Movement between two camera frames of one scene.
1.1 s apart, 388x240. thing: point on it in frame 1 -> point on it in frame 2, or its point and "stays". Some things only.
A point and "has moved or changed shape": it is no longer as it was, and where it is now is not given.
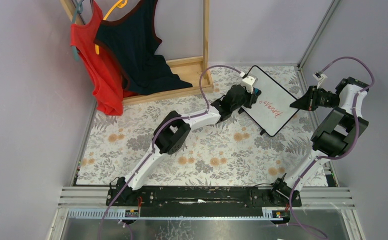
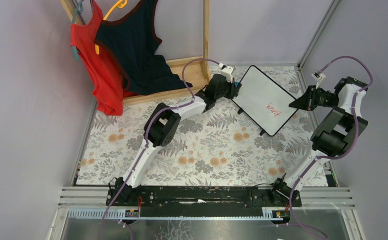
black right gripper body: [312, 98] stays
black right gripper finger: [302, 103] stays
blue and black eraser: [257, 91] has moved or changed shape
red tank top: [108, 85] stays
